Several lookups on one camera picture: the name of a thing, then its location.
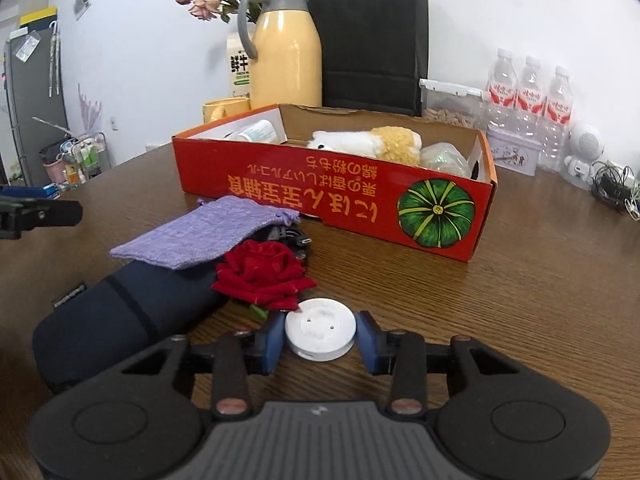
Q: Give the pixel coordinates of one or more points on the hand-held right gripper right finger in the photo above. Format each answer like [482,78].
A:
[369,345]

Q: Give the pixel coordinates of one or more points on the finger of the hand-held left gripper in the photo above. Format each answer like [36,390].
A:
[22,191]
[50,214]

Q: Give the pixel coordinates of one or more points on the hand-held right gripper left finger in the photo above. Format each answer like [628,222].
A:
[274,345]

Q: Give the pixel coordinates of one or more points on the white round disc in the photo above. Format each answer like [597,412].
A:
[320,325]

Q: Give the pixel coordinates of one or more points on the red fabric rose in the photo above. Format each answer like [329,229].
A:
[265,270]

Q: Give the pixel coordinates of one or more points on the navy soft case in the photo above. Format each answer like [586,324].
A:
[110,320]

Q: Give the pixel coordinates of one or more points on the purple knitted pouch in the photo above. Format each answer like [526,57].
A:
[200,230]

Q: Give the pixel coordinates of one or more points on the red cardboard box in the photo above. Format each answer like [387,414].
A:
[325,195]

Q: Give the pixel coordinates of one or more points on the yellow and white plush toy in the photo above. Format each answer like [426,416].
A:
[390,145]

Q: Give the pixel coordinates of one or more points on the pink bin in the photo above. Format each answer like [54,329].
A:
[52,170]

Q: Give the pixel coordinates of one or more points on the white storage cart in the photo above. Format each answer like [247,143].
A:
[87,160]

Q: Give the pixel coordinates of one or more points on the grey refrigerator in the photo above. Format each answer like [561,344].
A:
[35,110]

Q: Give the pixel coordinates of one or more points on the yellow and black box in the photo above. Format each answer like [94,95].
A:
[39,16]

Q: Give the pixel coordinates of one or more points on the clear plastic wrapped item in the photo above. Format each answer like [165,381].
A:
[442,157]

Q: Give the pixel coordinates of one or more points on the yellow mug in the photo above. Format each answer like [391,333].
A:
[225,109]

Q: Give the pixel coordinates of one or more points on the white milk carton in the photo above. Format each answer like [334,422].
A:
[239,67]

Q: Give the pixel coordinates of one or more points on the pale printed tin box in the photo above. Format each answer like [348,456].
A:
[512,152]

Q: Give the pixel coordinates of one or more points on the clear container of nuts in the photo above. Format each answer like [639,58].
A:
[450,112]

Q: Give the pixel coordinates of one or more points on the yellow thermos jug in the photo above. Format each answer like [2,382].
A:
[285,60]

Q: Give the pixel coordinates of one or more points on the clear water bottle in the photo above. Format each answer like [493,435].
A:
[502,90]
[530,97]
[556,110]

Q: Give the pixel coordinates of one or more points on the white robot toy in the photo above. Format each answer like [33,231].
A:
[585,142]

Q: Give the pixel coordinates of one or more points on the black paper bag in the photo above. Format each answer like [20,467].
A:
[370,45]

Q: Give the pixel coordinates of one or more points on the purple flower wall sticker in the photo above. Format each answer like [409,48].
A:
[90,110]

